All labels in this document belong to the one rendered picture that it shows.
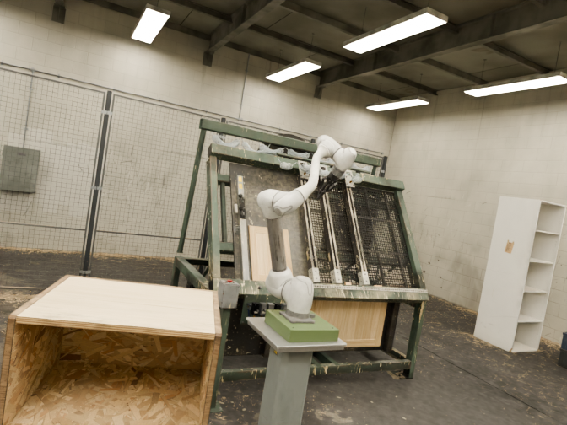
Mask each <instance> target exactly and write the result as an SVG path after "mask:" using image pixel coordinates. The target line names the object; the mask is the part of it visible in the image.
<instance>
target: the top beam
mask: <svg viewBox="0 0 567 425"><path fill-rule="evenodd" d="M210 155H213V156H216V157H217V159H218V160H223V161H228V162H232V163H237V164H245V165H250V166H255V167H260V168H264V169H273V170H277V171H283V172H287V173H291V174H298V173H299V172H300V170H299V165H298V164H297V163H298V160H295V159H288V158H284V157H279V156H275V155H271V154H266V153H258V152H254V151H250V150H245V149H241V148H233V147H229V146H224V145H220V144H216V143H211V144H210V146H209V147H208V157H209V156H210ZM278 159H279V161H280V162H281V163H282V162H285V163H287V164H288V163H291V164H292V165H293V164H294V163H296V164H294V165H293V166H292V167H293V169H289V170H285V169H282V168H283V167H282V168H280V162H279V161H278ZM292 167H291V168H292ZM364 176H365V178H363V177H364ZM359 177H361V178H363V179H362V182H361V183H354V184H355V185H356V186H364V187H369V188H374V189H378V190H383V191H392V192H394V191H403V190H405V187H404V184H403V181H400V180H392V179H387V178H383V177H379V176H374V175H367V174H362V173H360V174H359Z"/></svg>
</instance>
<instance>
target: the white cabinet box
mask: <svg viewBox="0 0 567 425"><path fill-rule="evenodd" d="M566 207H567V206H565V205H561V204H558V203H553V202H546V201H543V200H536V199H526V198H518V197H508V196H501V197H500V198H499V205H498V210H497V215H496V219H495V224H494V232H493V237H492V241H491V246H490V251H489V258H488V264H487V268H486V272H485V278H484V282H483V290H482V295H481V299H480V304H479V308H478V317H477V321H476V326H475V331H474V335H473V336H475V337H477V338H479V339H481V340H483V341H486V342H488V343H490V344H493V345H495V346H496V347H500V348H502V349H504V350H506V351H508V352H534V351H537V350H538V347H539V342H540V338H541V334H542V329H543V322H544V317H545V313H546V308H547V304H548V296H549V292H550V288H551V282H552V278H553V274H554V266H555V262H556V257H557V253H558V248H559V241H560V236H561V232H562V228H563V223H564V215H565V211H566Z"/></svg>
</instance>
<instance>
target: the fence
mask: <svg viewBox="0 0 567 425"><path fill-rule="evenodd" d="M239 177H241V178H242V182H240V181H239ZM239 184H242V189H240V188H239ZM236 192H237V205H238V222H239V226H240V234H239V236H240V265H241V280H250V278H249V265H248V252H247V239H246V220H245V219H243V218H240V210H239V207H240V204H239V197H238V195H239V194H242V195H243V197H244V188H243V176H240V175H237V176H236Z"/></svg>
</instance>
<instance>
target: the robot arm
mask: <svg viewBox="0 0 567 425"><path fill-rule="evenodd" d="M316 144H317V147H318V148H317V151H316V152H315V154H314V156H313V158H312V161H311V167H310V178H309V180H308V182H307V183H306V184H305V185H303V186H301V187H299V188H297V189H294V190H293V191H291V192H283V191H278V190H272V189H269V190H265V191H262V192H260V193H259V194H258V196H257V204H258V206H259V207H260V208H261V210H262V213H263V215H264V217H265V218H266V219H267V232H268V239H269V247H270V255H271V262H272V269H271V270H270V272H269V274H268V276H267V278H266V282H265V284H266V288H267V290H268V292H269V293H270V294H271V295H273V296H275V297H276V298H278V299H281V300H283V301H285V303H286V304H287V309H286V311H280V312H279V314H280V315H282V316H283V317H284V318H285V319H287V320H288V321H289V322H290V323H292V324H294V323H311V324H315V321H314V320H313V319H312V318H315V315H314V314H311V313H310V312H311V306H312V301H313V296H314V287H313V282H312V281H311V280H310V279H309V278H308V277H305V276H297V277H293V275H292V272H291V270H290V269H289V268H288V267H287V264H286V255H285V247H284V232H283V224H282V216H285V215H288V214H290V213H292V212H293V211H294V210H296V209H297V208H298V207H299V206H300V205H301V204H302V203H303V202H304V201H305V200H306V199H307V198H308V196H309V195H310V194H311V193H312V192H313V191H314V190H315V189H316V186H317V183H318V179H319V169H320V160H321V158H325V159H326V158H331V159H333V161H334V162H335V164H334V165H333V167H332V169H331V172H330V173H329V175H328V176H327V177H322V181H321V184H320V187H319V188H320V191H319V194H318V195H317V199H320V198H321V196H323V195H324V194H325V193H326V192H327V193H328V192H329V191H331V190H332V189H333V188H334V187H336V186H338V183H337V180H338V179H339V178H340V177H342V176H343V174H344V173H345V171H346V170H347V169H349V168H350V167H351V165H352V164H353V162H354V161H355V159H356V157H357V153H356V151H355V150H354V149H353V148H351V147H348V148H345V149H344V148H342V147H341V146H340V145H339V144H338V143H337V142H336V141H335V140H333V139H332V138H331V137H329V136H327V135H322V136H320V137H318V139H317V141H316ZM324 180H327V181H326V183H325V184H324V185H323V183H324ZM332 184H333V185H332ZM330 186H331V187H330ZM324 189H325V190H324Z"/></svg>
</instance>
